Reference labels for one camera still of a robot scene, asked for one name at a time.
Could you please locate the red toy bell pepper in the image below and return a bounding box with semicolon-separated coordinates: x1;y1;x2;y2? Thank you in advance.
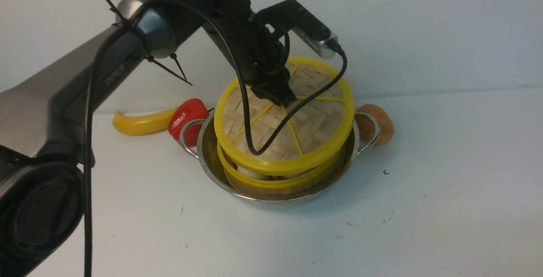
168;98;210;148

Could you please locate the yellow toy banana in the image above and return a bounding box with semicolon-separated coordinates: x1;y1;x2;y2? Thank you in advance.
112;107;177;136

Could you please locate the yellow-rimmed woven steamer lid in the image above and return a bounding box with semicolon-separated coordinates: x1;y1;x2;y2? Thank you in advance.
213;57;355;176

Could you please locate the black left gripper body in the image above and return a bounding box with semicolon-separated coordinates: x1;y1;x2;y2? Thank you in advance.
204;12;296;107

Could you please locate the stainless steel two-handled pot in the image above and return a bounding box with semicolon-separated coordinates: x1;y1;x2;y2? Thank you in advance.
178;109;380;210

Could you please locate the orange-brown toy potato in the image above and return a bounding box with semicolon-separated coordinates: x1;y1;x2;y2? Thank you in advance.
356;104;395;147

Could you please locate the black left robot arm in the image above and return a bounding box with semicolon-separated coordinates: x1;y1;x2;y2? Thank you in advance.
1;0;295;277

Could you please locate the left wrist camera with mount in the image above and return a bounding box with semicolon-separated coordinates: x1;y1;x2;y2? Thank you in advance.
253;0;342;59

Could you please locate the white round bun left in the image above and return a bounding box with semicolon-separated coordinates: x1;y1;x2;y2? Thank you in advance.
237;165;268;180

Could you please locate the yellow-rimmed bamboo steamer basket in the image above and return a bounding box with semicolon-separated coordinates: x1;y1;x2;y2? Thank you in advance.
216;142;345;198

